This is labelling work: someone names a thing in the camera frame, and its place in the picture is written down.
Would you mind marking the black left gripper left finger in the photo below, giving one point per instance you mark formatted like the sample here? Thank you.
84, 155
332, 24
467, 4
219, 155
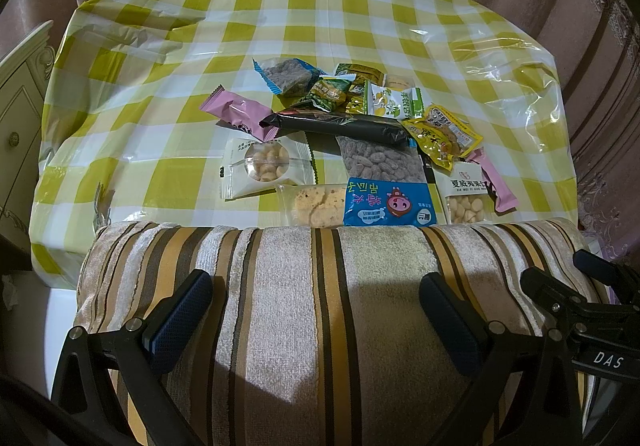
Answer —
142, 351

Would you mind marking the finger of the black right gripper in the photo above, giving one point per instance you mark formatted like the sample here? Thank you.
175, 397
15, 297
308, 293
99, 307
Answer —
621, 278
564, 305

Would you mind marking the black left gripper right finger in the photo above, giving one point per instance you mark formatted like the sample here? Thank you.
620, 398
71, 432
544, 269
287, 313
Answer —
487, 354

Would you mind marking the clear cookie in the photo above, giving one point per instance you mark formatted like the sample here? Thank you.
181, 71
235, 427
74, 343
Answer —
315, 206

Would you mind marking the pink snack bar wrapper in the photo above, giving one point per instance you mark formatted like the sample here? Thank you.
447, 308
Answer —
240, 113

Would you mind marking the green pea snack packet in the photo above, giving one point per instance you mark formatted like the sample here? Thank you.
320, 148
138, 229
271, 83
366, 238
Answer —
328, 93

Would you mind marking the small blue-edged dried fruit packet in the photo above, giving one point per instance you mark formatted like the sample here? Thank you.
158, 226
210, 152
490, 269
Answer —
287, 77

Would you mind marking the white macadamia nut packet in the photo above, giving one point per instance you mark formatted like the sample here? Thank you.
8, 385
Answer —
464, 195

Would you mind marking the striped velvet sofa cushion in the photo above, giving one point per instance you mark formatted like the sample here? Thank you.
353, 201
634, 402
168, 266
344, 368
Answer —
317, 336

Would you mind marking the yellow snack packet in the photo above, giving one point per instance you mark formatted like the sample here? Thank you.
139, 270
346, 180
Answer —
441, 136

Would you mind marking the large blue dried plum bag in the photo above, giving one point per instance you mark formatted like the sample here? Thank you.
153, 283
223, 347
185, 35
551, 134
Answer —
386, 186

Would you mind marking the yellow checked plastic tablecloth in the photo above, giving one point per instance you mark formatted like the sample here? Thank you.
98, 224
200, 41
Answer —
123, 106

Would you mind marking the white nut packet round window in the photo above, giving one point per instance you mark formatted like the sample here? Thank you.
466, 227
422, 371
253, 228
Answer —
250, 167

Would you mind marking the long black snack bar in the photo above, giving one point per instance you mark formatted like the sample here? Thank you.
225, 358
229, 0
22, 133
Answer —
361, 127

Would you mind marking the white green snack packet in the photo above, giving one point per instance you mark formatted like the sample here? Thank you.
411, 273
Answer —
398, 105

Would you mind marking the beige biscuit packet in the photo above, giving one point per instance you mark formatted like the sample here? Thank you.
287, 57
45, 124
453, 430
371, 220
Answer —
397, 83

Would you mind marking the olive yellow candy packet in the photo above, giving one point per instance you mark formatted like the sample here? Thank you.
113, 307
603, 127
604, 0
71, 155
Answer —
357, 101

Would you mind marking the white carved cabinet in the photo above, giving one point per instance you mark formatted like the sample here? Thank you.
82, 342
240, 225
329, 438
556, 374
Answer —
25, 74

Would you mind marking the dark green gold snack packet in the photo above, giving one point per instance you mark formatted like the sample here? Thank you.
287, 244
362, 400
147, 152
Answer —
363, 73

